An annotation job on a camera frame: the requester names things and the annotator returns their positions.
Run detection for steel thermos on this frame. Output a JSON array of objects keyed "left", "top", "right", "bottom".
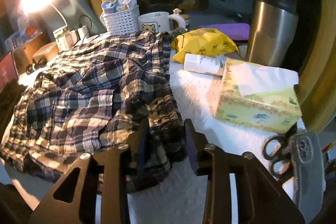
[{"left": 245, "top": 0, "right": 298, "bottom": 67}]

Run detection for white plastic basket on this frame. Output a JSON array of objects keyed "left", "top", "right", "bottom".
[{"left": 100, "top": 5, "right": 139, "bottom": 35}]

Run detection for snack chip bag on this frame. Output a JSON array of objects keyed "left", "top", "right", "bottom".
[{"left": 5, "top": 6, "right": 43, "bottom": 52}]

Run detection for tissue box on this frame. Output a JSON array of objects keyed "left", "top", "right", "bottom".
[{"left": 213, "top": 58, "right": 302, "bottom": 134}]

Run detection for small honey jar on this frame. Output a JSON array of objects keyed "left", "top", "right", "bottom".
[{"left": 173, "top": 8, "right": 190, "bottom": 31}]

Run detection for purple pouch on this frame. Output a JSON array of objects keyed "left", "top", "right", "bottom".
[{"left": 199, "top": 23, "right": 250, "bottom": 41}]

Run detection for yellow plastic bag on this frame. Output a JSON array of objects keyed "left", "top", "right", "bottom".
[{"left": 171, "top": 28, "right": 239, "bottom": 63}]

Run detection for plaid pants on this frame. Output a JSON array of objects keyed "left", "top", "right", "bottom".
[{"left": 1, "top": 31, "right": 185, "bottom": 192}]

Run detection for smartphone in clear case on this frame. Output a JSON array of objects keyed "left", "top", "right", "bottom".
[{"left": 289, "top": 131, "right": 325, "bottom": 223}]

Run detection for black scissors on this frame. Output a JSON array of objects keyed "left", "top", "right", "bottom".
[{"left": 262, "top": 136, "right": 293, "bottom": 184}]

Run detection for white green carton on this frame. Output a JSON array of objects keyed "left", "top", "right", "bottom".
[{"left": 53, "top": 25, "right": 73, "bottom": 52}]

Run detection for white bear mug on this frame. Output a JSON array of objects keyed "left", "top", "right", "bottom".
[{"left": 138, "top": 11, "right": 186, "bottom": 32}]

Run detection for white bottle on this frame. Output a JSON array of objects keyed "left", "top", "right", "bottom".
[{"left": 183, "top": 53, "right": 226, "bottom": 77}]

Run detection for tan plastic container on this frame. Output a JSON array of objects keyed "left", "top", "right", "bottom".
[{"left": 33, "top": 42, "right": 59, "bottom": 62}]

